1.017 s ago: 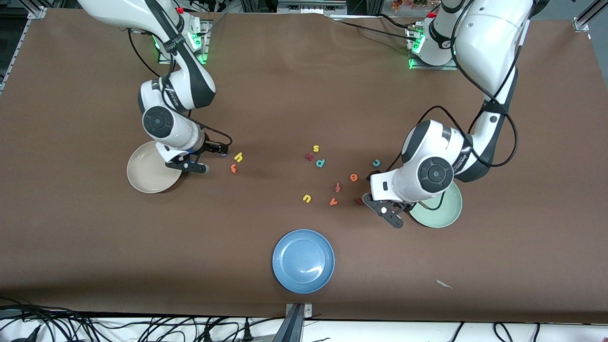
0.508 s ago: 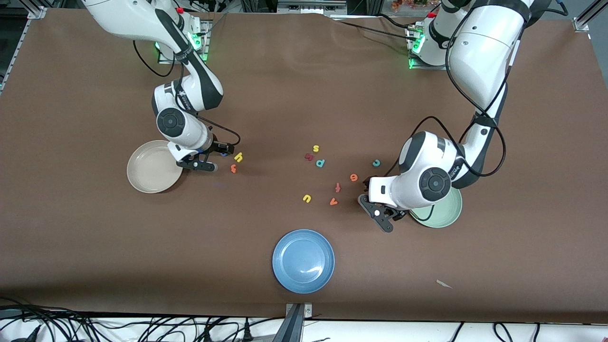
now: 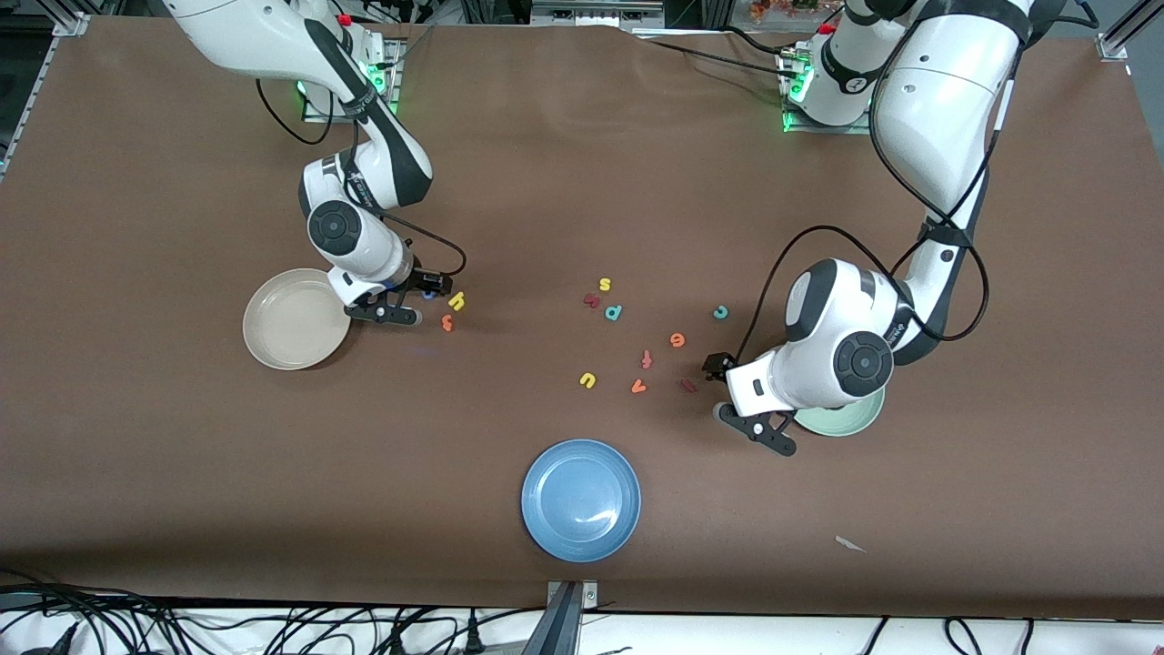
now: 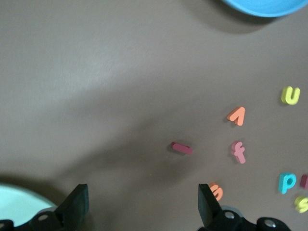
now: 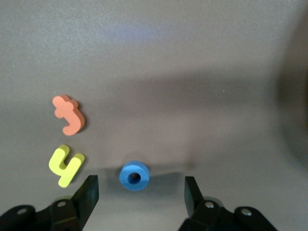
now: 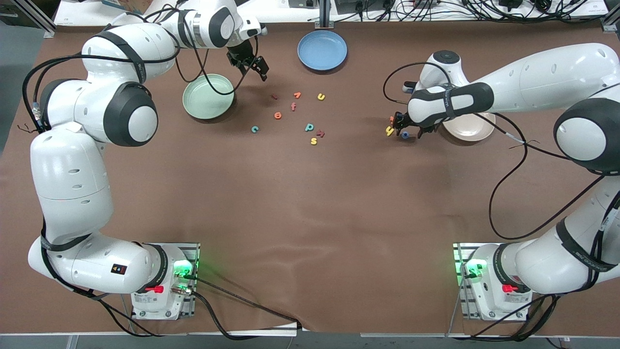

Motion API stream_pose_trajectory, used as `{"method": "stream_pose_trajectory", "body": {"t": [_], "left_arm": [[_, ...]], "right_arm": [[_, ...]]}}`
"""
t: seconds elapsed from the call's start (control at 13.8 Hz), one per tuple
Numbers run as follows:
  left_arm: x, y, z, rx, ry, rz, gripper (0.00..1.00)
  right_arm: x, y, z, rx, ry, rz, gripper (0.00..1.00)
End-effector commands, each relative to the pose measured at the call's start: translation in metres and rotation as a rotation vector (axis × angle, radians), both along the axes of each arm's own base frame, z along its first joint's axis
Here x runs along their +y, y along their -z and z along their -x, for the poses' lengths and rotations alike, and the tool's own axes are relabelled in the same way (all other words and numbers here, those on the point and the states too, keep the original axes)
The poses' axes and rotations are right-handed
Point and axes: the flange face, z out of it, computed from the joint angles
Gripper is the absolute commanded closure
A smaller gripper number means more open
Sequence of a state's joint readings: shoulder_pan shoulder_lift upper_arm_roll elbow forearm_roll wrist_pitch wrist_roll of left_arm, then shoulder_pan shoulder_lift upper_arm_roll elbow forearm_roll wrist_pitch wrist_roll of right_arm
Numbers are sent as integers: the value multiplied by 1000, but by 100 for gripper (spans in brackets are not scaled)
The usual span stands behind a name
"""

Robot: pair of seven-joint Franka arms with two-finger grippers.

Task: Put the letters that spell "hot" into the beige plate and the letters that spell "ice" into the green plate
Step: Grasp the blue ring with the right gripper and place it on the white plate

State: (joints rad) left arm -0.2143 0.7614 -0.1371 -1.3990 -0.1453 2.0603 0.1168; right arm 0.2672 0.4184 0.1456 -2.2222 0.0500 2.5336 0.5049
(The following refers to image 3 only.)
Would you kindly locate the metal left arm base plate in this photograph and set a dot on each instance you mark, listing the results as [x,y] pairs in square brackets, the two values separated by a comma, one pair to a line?
[818,129]

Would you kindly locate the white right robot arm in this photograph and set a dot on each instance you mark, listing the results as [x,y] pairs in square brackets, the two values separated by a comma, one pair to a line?
[273,36]

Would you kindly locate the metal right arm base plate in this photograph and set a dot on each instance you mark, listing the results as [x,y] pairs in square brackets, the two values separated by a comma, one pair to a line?
[318,117]

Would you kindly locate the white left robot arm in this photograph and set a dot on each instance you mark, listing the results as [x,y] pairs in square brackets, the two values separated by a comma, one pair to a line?
[946,91]

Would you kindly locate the black power plug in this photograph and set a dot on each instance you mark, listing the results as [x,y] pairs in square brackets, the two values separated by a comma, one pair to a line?
[62,639]
[396,644]
[473,637]

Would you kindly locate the beige brown plate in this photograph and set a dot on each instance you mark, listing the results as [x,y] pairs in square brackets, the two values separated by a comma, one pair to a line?
[291,323]

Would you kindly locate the aluminium frame profile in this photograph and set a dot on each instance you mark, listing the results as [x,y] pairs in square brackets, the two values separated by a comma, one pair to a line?
[1117,44]
[71,23]

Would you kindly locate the white paper scrap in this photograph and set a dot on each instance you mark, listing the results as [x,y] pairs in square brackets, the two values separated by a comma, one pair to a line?
[850,544]

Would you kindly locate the orange flowers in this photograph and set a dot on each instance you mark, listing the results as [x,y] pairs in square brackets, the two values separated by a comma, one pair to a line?
[782,9]

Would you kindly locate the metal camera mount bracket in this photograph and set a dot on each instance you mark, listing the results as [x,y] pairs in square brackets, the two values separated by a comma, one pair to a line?
[566,619]

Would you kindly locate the grey equipment box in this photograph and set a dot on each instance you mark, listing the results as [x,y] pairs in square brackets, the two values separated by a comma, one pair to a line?
[591,14]

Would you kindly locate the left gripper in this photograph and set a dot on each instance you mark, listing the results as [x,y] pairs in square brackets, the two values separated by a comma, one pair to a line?
[718,366]

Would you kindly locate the blue plate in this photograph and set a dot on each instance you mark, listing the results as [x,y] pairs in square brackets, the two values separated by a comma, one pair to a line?
[580,500]

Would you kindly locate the yellow letter h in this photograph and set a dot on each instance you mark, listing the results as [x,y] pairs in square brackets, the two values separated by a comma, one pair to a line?
[456,300]

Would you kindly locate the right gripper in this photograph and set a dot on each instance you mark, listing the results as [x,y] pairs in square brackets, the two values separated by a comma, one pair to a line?
[424,281]

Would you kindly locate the light green plate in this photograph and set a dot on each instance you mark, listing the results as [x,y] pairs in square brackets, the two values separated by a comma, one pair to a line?
[846,423]

